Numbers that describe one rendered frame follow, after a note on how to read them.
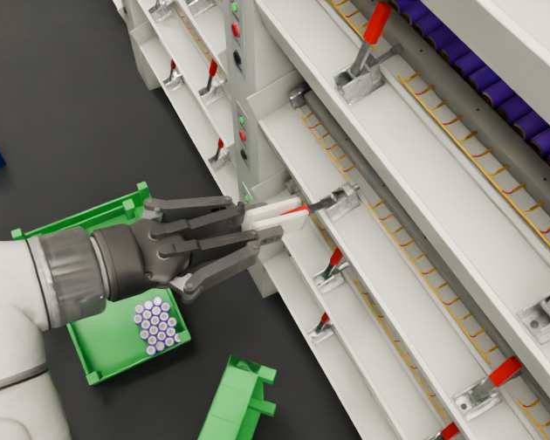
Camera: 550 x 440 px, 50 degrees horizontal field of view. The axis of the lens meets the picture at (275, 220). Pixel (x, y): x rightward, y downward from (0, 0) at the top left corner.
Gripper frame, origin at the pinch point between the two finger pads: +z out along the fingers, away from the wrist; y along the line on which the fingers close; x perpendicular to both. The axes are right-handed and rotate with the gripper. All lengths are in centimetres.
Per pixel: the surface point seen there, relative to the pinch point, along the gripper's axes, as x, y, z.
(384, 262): -0.3, 9.3, 9.6
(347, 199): 1.7, 1.1, 8.9
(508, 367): 7.3, 26.8, 8.3
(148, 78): -50, -88, 19
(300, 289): -37.7, -9.2, 18.9
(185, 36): -18, -61, 15
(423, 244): 3.9, 10.8, 12.2
